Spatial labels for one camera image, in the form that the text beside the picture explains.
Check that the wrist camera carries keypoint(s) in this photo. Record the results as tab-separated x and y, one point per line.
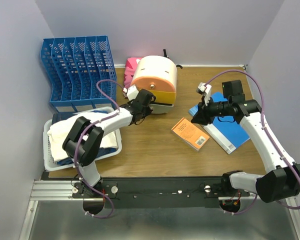
131	92
204	89

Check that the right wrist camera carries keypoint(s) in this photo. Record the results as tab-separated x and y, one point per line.
204	89

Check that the white folded cloth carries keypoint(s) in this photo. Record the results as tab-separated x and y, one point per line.
58	132

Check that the pink camouflage cloth bag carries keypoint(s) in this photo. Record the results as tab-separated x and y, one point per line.
131	72

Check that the white laundry basket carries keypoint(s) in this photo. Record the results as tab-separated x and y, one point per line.
51	165

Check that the grey bottom drawer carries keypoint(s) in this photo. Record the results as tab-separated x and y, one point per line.
161	108

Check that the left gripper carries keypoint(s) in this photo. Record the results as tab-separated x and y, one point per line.
147	111

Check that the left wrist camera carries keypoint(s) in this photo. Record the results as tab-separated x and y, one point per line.
131	92

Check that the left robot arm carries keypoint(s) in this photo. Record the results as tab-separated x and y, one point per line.
83	142

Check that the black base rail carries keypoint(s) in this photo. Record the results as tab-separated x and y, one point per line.
167	203

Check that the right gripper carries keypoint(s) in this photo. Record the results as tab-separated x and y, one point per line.
203	116

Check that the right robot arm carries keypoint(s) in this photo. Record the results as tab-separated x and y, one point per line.
282	178

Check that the orange paperback book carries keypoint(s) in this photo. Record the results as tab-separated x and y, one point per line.
190	134

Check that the aluminium frame rail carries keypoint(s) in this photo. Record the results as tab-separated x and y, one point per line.
52	190

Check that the white mini drawer cabinet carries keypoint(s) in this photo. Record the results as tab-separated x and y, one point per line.
158	75

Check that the blue document folder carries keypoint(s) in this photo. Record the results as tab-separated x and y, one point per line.
227	133

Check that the blue plastic file organizer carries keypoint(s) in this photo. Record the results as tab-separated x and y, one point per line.
81	72

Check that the yellow drawer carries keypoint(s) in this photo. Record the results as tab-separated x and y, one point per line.
163	97

